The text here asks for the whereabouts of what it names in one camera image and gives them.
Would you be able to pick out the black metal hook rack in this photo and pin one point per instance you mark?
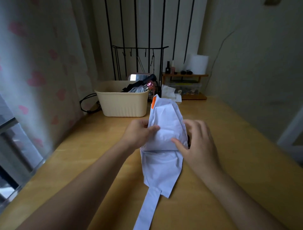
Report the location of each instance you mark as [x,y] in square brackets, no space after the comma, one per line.
[142,47]

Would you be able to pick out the small wooden desk shelf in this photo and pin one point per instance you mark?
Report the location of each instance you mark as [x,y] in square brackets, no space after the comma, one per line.
[189,96]

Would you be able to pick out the small table mirror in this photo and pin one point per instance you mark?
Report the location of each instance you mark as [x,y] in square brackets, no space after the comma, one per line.
[137,77]

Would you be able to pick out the metal window frame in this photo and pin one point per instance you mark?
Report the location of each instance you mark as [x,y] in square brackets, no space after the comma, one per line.
[14,151]

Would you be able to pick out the person's left thumb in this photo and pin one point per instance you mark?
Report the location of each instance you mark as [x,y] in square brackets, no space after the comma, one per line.
[152,130]

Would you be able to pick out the dark cosmetic bottle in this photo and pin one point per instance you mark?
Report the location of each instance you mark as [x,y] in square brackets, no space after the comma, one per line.
[167,68]

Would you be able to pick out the white curtain with pink hearts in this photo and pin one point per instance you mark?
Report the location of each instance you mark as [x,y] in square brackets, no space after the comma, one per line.
[42,71]

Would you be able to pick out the beige ribbed plastic basket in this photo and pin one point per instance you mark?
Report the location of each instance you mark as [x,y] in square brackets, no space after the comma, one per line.
[122,104]

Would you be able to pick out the black metal bar railing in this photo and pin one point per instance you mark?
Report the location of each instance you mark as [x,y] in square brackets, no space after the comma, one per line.
[149,28]

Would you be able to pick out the person's right hand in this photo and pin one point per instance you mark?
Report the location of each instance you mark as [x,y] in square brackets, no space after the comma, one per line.
[202,149]

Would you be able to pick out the person's left forearm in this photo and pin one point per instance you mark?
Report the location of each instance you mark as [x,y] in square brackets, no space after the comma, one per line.
[82,189]

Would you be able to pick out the clear plastic storage box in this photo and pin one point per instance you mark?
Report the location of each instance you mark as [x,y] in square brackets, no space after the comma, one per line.
[187,87]

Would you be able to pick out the crumpled white tissue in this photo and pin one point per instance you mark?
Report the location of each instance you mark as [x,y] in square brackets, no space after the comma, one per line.
[168,92]

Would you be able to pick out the person's right thumb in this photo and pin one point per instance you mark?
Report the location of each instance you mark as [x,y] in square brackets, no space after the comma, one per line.
[179,145]

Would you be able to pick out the person's right forearm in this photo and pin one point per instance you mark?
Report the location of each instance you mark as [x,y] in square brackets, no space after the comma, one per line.
[236,203]

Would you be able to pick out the white plastic mailer bag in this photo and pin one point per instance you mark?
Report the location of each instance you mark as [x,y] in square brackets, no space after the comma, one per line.
[163,168]

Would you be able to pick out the white paper roll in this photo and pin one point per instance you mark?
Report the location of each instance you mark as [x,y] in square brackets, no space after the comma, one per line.
[198,64]

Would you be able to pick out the person's left hand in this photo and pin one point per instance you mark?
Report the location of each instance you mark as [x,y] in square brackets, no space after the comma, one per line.
[135,136]

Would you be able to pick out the black hair dryer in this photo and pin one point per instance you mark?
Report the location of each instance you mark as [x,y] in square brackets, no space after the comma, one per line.
[142,83]

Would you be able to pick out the white furniture frame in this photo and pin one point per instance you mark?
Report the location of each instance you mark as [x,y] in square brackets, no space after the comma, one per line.
[290,139]

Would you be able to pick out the pale pink cosmetic bottle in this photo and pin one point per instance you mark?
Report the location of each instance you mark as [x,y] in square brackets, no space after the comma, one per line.
[173,68]

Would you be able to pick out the small black round items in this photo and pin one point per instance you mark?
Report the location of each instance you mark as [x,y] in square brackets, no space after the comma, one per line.
[186,72]

